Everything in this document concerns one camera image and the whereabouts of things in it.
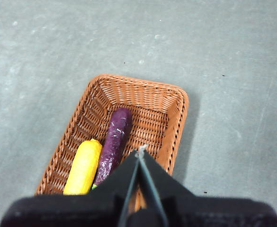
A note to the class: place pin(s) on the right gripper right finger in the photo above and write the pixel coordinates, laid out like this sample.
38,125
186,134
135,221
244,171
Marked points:
199,212

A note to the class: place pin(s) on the purple eggplant with green stem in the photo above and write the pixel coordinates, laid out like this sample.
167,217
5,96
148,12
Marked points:
115,139

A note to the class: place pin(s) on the yellow corn cob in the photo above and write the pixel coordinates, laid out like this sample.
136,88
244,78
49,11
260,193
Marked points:
85,165

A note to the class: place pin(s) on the brown wicker basket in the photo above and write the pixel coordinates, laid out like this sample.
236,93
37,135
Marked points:
140,99

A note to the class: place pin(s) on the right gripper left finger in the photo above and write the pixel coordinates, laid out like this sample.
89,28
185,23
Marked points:
81,210

